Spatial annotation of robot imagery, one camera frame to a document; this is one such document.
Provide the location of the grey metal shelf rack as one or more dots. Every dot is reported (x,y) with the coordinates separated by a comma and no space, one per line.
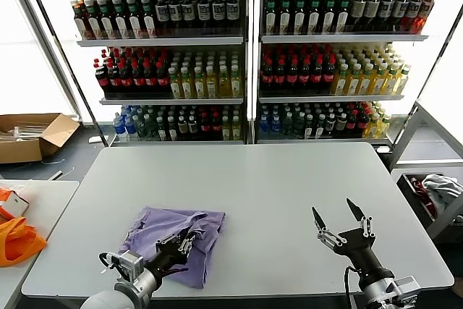
(162,40)
(343,38)

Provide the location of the red garment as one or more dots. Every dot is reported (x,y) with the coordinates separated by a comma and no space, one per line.
(419,185)

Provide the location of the small white floor object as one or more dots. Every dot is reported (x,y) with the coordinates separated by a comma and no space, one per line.
(95,139)
(383,149)

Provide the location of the green label tea bottle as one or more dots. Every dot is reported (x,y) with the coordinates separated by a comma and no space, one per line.
(285,16)
(314,15)
(172,130)
(300,16)
(93,21)
(320,128)
(271,16)
(148,19)
(134,19)
(106,21)
(309,129)
(161,130)
(120,19)
(343,14)
(328,15)

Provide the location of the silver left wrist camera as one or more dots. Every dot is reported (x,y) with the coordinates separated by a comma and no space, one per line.
(132,263)

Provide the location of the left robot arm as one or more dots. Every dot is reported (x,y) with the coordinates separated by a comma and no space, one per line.
(108,300)

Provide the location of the brown cardboard box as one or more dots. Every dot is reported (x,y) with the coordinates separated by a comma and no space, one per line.
(21,150)

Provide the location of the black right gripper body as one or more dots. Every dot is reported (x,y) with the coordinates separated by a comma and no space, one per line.
(360,251)

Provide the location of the blue water bottle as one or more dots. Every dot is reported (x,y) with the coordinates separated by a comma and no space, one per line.
(129,129)
(264,124)
(275,124)
(118,128)

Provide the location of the white strips bundle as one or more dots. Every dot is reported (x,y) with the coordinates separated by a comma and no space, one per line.
(25,131)

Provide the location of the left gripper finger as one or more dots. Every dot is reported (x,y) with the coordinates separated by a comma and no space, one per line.
(169,240)
(187,244)

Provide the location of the grey metal cart frame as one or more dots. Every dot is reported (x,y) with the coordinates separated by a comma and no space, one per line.
(407,133)

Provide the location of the orange fabric bag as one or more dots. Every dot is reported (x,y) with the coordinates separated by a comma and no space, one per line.
(18,244)

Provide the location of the purple printed t-shirt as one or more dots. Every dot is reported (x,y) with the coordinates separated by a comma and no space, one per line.
(159,220)

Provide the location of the dark drink bottle beige label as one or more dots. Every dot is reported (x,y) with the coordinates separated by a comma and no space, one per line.
(358,10)
(372,9)

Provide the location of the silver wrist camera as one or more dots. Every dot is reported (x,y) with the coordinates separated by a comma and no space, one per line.
(132,263)
(408,287)

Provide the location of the grey floor strip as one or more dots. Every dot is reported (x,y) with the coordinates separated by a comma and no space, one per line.
(55,175)

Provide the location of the black slanted frame post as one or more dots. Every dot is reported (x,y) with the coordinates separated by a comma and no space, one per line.
(98,126)
(430,72)

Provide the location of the black storage bin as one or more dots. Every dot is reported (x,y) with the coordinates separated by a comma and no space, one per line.
(410,187)

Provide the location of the white grey garment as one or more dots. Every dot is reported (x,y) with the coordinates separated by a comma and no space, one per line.
(441,187)

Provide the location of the green drink bottle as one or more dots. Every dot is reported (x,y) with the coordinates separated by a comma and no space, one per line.
(150,128)
(140,129)
(298,124)
(287,124)

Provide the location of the red cap cola bottle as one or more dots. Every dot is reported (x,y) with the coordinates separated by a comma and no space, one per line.
(363,121)
(317,76)
(114,79)
(330,75)
(139,78)
(126,79)
(205,124)
(305,76)
(216,124)
(162,78)
(352,121)
(279,76)
(150,78)
(292,76)
(101,79)
(267,76)

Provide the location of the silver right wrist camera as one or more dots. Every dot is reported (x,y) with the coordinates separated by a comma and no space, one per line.
(408,287)

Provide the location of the grey slanted frame post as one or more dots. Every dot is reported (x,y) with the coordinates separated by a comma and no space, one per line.
(44,45)

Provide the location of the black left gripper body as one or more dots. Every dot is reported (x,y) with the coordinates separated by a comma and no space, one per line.
(166,260)

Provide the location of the dark drink bottle grey label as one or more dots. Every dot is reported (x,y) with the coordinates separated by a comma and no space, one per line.
(331,123)
(182,126)
(162,12)
(187,11)
(232,9)
(203,10)
(192,126)
(413,8)
(401,8)
(218,9)
(387,8)
(341,122)
(175,11)

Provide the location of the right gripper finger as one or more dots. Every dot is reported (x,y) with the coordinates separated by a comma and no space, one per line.
(366,225)
(329,238)

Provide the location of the yellow juice bottle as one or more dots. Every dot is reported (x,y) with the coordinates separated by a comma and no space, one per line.
(379,83)
(236,130)
(384,126)
(403,83)
(187,86)
(372,127)
(212,85)
(341,83)
(236,85)
(391,83)
(224,85)
(199,85)
(354,83)
(175,86)
(226,130)
(367,83)

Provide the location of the white orange carton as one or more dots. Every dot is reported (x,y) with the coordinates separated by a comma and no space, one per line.
(14,204)

